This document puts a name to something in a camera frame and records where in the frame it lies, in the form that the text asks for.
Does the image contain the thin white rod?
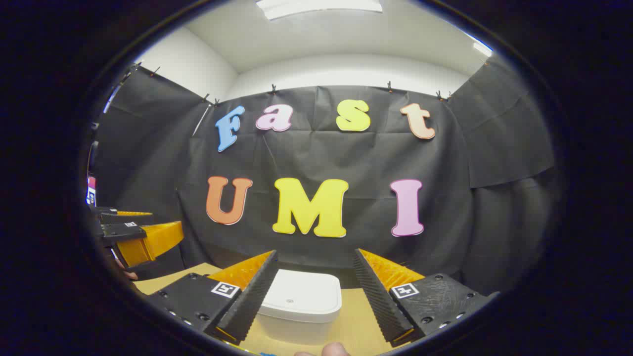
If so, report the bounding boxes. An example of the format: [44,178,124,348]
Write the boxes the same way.
[192,104,212,137]

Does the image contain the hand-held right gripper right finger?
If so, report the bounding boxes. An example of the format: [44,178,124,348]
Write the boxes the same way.
[353,248,500,348]

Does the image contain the black backdrop cloth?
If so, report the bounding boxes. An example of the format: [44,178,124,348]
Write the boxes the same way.
[91,64,557,297]

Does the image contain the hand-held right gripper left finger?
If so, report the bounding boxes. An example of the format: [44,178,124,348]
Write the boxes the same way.
[146,250,279,346]

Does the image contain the wooden desktop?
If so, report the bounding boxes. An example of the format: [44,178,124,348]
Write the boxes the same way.
[133,262,411,356]

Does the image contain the white desktop garbage bin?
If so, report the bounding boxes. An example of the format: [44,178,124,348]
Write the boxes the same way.
[255,269,343,346]

